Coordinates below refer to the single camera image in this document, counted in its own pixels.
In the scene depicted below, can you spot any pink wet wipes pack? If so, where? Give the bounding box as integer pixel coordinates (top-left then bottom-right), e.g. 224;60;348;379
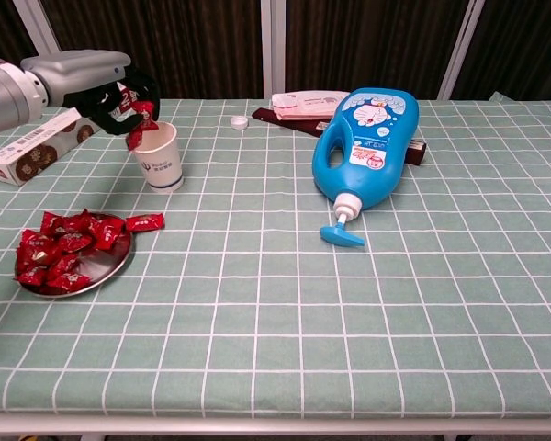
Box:
270;90;352;122

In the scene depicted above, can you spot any blue pump detergent bottle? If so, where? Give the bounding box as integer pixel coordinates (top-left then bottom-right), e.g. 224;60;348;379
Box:
311;86;420;248

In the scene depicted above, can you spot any long white wrap box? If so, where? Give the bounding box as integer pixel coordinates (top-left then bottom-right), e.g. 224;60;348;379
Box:
0;81;142;187

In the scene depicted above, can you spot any red candy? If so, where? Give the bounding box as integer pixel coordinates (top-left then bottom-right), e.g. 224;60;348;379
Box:
16;266;47;286
21;228;51;252
126;100;160;152
91;219;124;252
126;212;166;232
68;209;93;233
45;271;92;293
39;210;65;236

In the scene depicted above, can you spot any white paper cup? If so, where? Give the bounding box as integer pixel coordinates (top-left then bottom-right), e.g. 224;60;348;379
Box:
129;121;186;193

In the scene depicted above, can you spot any dark brown pleated curtain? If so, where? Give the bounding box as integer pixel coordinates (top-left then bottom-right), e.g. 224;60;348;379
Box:
40;0;264;100
284;0;469;100
449;0;551;102
0;0;38;65

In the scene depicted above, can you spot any white metal frame post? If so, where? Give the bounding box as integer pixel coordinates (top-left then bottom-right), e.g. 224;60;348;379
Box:
260;0;287;100
12;0;61;55
436;0;487;100

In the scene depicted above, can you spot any round silver metal plate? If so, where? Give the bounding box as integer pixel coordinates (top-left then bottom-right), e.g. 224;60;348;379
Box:
14;211;134;299

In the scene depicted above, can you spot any green checked tablecloth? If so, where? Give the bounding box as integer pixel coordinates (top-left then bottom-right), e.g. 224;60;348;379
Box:
0;91;551;420

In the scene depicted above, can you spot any white metal table frame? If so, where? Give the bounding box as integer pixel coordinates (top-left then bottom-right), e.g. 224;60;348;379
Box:
0;411;551;441

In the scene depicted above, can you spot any long dark red box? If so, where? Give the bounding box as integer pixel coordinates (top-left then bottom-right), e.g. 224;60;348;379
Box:
251;107;428;167

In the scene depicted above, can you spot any silver black robot left hand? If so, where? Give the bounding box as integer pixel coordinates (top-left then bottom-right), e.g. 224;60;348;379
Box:
20;49;161;137

